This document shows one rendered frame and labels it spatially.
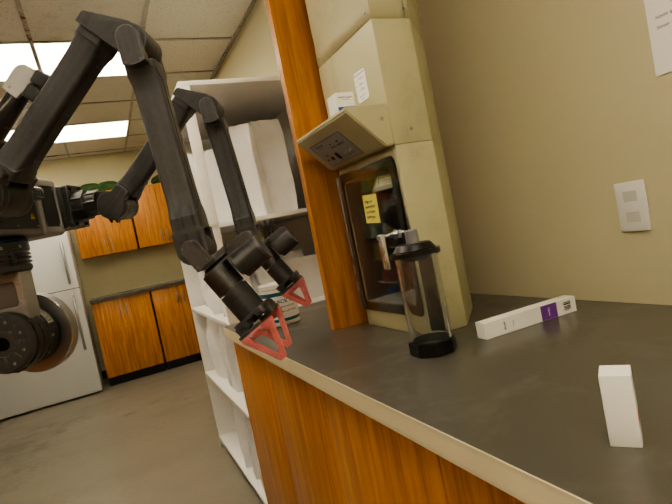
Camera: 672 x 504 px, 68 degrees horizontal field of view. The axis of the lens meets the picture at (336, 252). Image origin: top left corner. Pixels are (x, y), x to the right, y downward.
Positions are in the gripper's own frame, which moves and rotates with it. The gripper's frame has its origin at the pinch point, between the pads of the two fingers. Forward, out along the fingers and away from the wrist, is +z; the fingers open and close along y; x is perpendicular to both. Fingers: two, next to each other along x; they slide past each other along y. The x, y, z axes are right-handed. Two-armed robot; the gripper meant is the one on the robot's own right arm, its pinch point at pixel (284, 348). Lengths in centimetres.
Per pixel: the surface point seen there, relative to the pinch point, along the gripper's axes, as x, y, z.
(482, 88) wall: -82, 58, -14
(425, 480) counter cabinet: -6.0, -11.6, 30.6
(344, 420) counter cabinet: 4.3, 15.3, 22.3
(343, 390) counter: -2.1, 4.9, 14.5
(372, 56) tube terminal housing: -55, 29, -36
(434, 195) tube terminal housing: -45, 31, -1
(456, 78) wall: -81, 67, -22
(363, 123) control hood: -42, 24, -25
